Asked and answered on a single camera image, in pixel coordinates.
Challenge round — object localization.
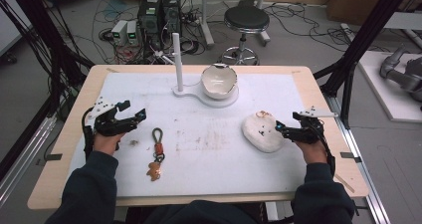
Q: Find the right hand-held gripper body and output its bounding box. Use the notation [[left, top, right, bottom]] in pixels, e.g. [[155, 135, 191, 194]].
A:
[[284, 106, 339, 145]]

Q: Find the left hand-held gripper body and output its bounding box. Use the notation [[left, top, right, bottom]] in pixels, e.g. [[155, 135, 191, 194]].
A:
[[87, 96, 139, 137]]

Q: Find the white plush pouch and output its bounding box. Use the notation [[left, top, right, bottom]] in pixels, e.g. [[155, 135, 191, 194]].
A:
[[241, 110, 287, 154]]

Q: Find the person's left hand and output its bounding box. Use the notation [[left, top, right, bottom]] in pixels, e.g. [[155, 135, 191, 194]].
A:
[[93, 132, 126, 157]]

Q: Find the person's right hand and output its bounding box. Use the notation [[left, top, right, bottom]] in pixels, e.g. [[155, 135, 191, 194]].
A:
[[295, 138, 328, 165]]

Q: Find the wooden table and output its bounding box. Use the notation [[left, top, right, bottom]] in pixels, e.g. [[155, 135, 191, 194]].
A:
[[27, 64, 370, 211]]

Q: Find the grey tape strip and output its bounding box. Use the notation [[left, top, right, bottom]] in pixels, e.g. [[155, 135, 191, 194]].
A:
[[44, 152, 64, 162], [339, 151, 363, 164]]

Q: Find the white stand with pole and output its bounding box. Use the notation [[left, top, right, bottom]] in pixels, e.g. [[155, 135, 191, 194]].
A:
[[171, 32, 240, 110]]

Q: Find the grey power supply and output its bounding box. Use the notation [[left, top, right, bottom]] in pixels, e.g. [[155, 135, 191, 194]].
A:
[[110, 19, 129, 46], [125, 20, 139, 47]]

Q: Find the white eggshell-shaped bowl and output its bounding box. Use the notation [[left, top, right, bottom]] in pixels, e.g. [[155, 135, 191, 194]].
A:
[[200, 63, 239, 101]]

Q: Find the white floor board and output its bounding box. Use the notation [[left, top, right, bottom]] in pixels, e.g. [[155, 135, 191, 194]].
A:
[[357, 50, 422, 124]]

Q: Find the white table mat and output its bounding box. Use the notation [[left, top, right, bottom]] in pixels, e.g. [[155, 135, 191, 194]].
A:
[[61, 72, 309, 199]]

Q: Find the black computer tower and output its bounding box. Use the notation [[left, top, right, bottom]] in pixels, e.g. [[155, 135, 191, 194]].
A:
[[161, 0, 183, 37], [136, 0, 164, 51]]

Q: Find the black round stool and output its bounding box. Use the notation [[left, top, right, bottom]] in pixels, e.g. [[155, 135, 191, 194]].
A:
[[219, 5, 272, 67]]

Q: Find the person's body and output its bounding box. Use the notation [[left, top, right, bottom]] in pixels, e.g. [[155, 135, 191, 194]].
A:
[[123, 199, 295, 224]]

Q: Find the cardboard box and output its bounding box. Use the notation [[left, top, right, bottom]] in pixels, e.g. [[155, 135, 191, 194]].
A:
[[325, 0, 422, 27]]

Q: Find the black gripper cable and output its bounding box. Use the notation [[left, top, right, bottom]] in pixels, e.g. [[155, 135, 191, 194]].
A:
[[317, 117, 337, 179], [81, 107, 97, 162]]

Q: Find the orange bear keychain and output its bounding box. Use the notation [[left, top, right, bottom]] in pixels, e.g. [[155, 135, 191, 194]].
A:
[[145, 126, 166, 182]]

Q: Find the aluminium rail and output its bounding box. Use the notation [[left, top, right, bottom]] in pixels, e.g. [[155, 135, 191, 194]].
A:
[[0, 115, 58, 207], [323, 94, 392, 224]]

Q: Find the black frame post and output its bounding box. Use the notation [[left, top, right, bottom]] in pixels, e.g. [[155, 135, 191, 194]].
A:
[[0, 0, 96, 182], [313, 0, 417, 129]]

